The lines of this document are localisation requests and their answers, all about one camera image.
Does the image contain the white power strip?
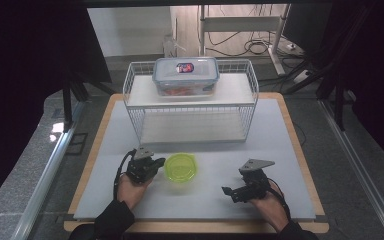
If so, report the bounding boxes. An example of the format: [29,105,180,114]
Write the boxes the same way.
[293,69,313,84]

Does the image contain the black floor cables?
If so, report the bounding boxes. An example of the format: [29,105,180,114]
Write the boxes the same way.
[204,31,311,84]

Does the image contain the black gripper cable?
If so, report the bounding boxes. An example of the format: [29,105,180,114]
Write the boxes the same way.
[112,148,138,202]
[267,178,292,222]

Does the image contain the clear lidded food container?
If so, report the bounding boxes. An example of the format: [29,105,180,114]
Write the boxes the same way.
[151,56,221,98]

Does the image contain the black metal stand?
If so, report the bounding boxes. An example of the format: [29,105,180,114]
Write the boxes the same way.
[283,63,348,132]
[61,71,114,133]

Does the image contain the aluminium floor rail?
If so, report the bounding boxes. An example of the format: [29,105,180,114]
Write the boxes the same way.
[318,99,384,240]
[10,101,87,240]

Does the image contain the white wire shelf rack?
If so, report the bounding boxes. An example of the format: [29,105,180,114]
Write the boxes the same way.
[122,59,260,145]

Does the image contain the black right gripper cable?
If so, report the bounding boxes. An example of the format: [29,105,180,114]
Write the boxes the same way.
[267,178,292,222]

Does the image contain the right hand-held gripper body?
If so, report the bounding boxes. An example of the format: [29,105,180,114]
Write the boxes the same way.
[230,158,276,204]

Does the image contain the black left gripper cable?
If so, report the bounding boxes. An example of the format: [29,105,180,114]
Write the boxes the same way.
[112,148,138,202]

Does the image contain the white metal desk frame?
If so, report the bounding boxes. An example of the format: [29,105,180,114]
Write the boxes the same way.
[198,3,292,77]

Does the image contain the green plastic bowl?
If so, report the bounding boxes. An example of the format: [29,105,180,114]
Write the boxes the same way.
[163,152,199,184]

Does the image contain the white table mat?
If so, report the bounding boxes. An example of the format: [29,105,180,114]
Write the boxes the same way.
[73,98,317,221]

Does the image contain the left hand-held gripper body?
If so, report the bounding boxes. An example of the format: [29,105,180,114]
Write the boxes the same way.
[125,146,163,185]

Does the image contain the person's right hand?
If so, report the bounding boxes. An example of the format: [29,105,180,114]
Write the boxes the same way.
[248,186,290,233]

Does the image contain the clear plastic bottle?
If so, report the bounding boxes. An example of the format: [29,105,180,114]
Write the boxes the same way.
[162,33,187,61]

